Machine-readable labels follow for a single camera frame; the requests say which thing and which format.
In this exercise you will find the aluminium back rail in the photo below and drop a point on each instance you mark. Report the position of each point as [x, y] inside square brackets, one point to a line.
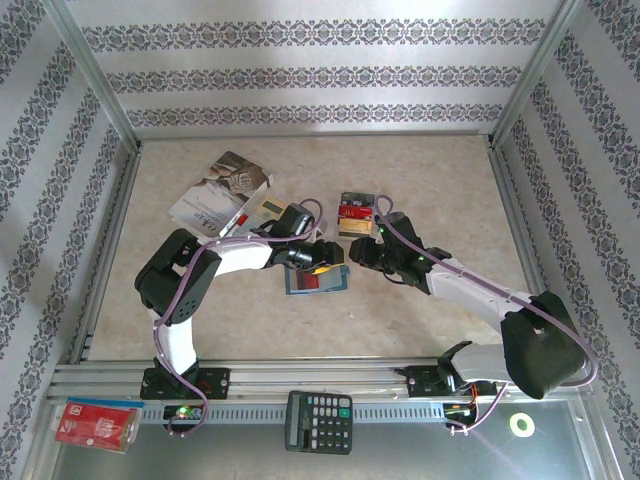
[310, 135]

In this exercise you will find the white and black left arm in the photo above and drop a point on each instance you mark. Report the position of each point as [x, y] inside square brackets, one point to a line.
[240, 256]

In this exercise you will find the dark picture card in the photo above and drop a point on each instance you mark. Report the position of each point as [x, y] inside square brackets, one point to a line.
[357, 199]

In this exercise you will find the black desk calculator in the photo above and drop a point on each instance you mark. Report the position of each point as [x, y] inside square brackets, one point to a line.
[320, 425]

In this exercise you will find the blue card holder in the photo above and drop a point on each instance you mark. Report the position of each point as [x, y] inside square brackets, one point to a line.
[332, 285]

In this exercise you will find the controller board with LED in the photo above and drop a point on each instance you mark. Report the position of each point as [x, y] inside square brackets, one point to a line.
[182, 412]
[457, 410]

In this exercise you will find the grey metal sheet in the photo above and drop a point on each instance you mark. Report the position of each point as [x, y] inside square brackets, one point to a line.
[425, 450]

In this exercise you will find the red VIP card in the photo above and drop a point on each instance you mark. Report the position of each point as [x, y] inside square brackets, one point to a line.
[356, 214]

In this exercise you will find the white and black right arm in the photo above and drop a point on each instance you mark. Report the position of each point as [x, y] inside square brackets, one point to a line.
[470, 292]

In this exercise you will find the plain gold card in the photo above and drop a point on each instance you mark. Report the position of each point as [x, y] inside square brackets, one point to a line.
[355, 229]

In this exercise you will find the aluminium mounting rail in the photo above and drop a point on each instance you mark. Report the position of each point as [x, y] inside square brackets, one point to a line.
[325, 375]

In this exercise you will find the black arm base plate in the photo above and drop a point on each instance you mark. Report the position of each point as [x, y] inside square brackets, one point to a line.
[215, 382]
[420, 382]

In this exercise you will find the photo cover book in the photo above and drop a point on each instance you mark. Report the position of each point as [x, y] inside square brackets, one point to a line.
[220, 190]

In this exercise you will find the small gold silver calculator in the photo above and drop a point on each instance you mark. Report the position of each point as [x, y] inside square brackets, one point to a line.
[267, 210]

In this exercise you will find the green tape roll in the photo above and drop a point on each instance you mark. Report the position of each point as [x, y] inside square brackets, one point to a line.
[513, 425]

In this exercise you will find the aluminium frame post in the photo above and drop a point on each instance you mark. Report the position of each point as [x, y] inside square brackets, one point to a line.
[535, 70]
[90, 70]

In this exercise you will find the plain red card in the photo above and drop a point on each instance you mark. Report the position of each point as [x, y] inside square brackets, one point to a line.
[306, 282]

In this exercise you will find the aluminium side rail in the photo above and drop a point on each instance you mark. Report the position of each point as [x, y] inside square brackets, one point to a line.
[515, 210]
[119, 210]

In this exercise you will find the red packet in clear pouch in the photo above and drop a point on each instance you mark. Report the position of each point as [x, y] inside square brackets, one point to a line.
[95, 427]

